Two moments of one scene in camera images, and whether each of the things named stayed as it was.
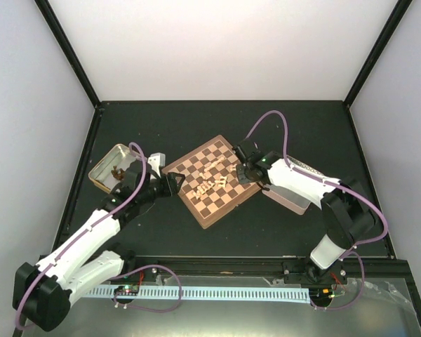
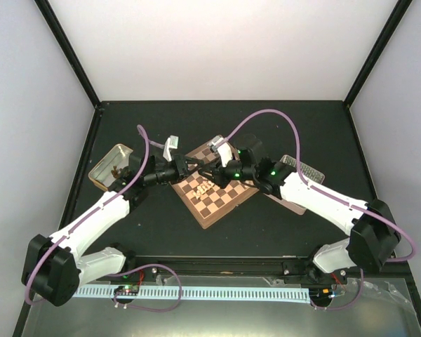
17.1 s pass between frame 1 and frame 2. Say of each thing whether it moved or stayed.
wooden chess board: stayed
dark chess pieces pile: stayed
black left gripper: moved
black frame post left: stayed
